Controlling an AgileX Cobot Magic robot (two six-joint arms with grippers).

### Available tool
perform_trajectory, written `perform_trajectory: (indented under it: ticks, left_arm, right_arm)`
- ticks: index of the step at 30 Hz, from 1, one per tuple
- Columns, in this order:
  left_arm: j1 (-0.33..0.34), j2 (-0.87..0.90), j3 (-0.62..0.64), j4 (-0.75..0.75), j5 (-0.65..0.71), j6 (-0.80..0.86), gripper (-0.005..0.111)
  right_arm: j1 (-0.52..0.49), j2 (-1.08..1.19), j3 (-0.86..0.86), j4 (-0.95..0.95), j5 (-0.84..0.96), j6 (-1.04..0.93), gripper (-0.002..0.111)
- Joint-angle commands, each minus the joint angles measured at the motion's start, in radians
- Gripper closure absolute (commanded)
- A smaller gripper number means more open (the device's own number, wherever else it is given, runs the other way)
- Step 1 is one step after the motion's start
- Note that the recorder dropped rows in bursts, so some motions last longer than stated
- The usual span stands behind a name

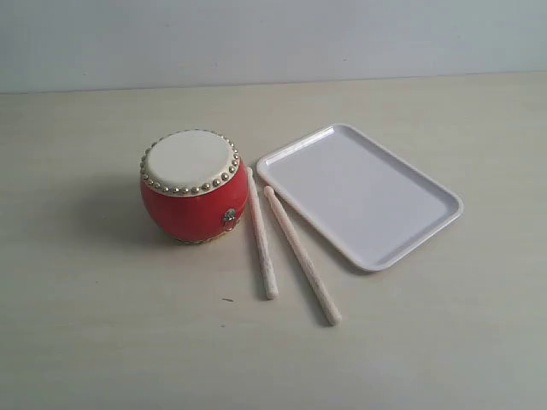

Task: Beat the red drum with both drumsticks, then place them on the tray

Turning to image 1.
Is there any white drumstick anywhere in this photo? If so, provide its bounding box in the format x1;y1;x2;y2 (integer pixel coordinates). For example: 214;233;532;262
264;185;342;326
246;167;279;300

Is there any small red drum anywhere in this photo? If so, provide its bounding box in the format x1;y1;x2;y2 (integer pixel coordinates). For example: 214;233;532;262
139;129;249;243

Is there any white rectangular plastic tray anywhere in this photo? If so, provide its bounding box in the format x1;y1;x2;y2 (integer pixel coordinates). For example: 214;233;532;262
256;123;463;272

